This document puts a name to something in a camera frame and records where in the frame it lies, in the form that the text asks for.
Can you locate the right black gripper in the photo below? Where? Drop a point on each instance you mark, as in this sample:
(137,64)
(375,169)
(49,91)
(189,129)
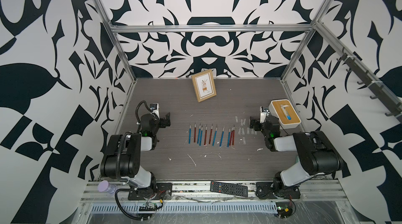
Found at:
(257,124)

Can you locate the wooden picture frame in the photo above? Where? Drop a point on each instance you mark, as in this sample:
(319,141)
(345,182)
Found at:
(204,86)

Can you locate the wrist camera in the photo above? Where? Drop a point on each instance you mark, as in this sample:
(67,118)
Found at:
(155,109)
(264,113)

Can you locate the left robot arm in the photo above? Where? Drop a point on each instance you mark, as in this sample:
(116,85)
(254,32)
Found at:
(121,160)

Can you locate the white cable duct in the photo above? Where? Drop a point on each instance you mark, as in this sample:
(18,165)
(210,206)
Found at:
(189,208)

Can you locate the white box with wooden lid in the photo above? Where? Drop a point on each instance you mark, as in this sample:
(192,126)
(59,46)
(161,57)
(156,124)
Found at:
(285,112)

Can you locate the black remote control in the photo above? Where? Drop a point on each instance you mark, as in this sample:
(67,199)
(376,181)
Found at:
(229,189)

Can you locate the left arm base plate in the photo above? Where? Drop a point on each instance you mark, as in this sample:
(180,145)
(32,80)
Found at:
(154,192)

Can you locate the red carving knife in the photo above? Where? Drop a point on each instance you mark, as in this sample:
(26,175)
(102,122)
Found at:
(231,130)
(205,136)
(233,135)

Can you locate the black wall hook rail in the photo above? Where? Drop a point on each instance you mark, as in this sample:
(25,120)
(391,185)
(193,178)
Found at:
(369,80)

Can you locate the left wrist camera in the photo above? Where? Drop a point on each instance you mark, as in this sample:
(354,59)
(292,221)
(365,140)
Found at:
(155,109)

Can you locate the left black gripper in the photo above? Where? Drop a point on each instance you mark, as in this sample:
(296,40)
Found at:
(161,121)

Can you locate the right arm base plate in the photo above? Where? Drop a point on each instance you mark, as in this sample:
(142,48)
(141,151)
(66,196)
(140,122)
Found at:
(269,190)

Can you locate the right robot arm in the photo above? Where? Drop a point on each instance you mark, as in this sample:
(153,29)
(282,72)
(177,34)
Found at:
(316,156)

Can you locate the blue knife capped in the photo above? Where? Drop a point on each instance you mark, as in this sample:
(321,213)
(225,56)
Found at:
(222,136)
(201,136)
(228,137)

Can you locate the red knife capped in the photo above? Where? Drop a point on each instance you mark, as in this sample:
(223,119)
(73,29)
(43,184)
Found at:
(210,134)

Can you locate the blue carving knife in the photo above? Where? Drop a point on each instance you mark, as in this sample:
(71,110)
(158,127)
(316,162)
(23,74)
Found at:
(198,135)
(214,136)

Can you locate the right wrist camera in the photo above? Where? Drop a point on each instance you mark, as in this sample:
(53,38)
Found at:
(264,113)

